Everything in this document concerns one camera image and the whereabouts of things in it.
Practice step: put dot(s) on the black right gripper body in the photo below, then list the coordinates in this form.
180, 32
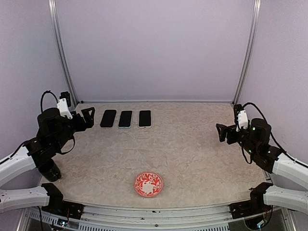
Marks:
232, 139

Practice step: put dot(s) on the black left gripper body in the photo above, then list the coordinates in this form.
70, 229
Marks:
80, 126

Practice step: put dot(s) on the black phone case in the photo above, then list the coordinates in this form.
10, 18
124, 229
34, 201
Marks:
108, 118

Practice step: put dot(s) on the light blue phone case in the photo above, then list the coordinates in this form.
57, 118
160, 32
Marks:
125, 127

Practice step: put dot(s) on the clear pink phone case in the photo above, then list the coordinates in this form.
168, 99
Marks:
145, 127

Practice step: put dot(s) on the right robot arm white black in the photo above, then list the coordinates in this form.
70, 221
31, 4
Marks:
254, 140

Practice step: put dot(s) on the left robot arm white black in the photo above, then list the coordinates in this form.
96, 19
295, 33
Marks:
53, 133

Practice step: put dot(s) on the red white patterned bowl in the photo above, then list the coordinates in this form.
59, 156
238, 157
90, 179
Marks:
148, 184

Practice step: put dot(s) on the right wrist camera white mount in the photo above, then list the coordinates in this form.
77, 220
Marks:
241, 118

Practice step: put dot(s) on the right aluminium frame post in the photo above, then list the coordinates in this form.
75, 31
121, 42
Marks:
249, 50

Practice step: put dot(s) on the aluminium frame post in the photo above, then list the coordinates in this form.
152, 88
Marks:
249, 50
60, 47

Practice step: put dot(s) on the front aluminium rail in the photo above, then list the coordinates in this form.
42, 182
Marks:
198, 218

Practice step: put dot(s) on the left aluminium frame post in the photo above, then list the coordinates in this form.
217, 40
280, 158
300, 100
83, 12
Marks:
60, 47

